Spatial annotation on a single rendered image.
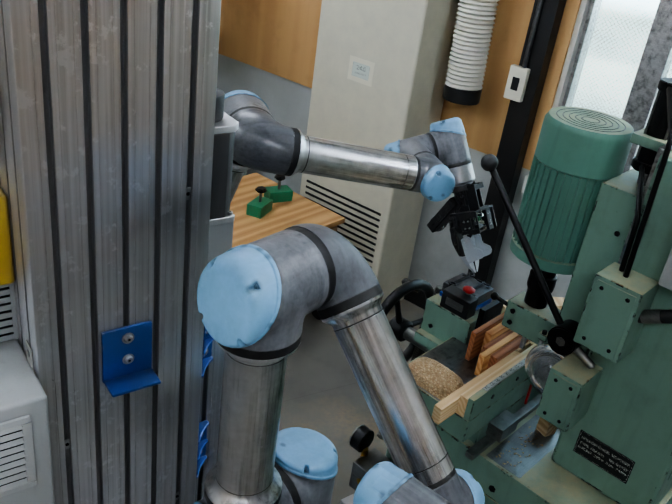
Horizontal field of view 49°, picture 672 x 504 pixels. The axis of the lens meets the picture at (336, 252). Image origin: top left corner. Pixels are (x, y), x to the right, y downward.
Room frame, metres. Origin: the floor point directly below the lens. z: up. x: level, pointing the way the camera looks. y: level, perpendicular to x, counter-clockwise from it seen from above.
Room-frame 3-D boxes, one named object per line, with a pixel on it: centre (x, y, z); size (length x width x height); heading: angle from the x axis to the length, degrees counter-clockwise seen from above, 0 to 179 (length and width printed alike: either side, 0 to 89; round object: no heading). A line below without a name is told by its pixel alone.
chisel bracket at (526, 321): (1.43, -0.47, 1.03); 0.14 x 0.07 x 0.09; 50
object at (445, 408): (1.41, -0.43, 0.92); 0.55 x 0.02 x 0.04; 140
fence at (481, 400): (1.45, -0.51, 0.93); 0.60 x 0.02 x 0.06; 140
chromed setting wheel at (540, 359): (1.26, -0.48, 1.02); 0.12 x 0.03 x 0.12; 50
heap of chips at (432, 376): (1.34, -0.26, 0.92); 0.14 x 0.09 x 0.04; 50
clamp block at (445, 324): (1.60, -0.34, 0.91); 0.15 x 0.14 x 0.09; 140
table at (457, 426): (1.54, -0.40, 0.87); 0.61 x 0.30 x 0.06; 140
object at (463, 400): (1.46, -0.50, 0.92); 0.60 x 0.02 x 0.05; 140
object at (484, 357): (1.47, -0.43, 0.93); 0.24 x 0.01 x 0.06; 140
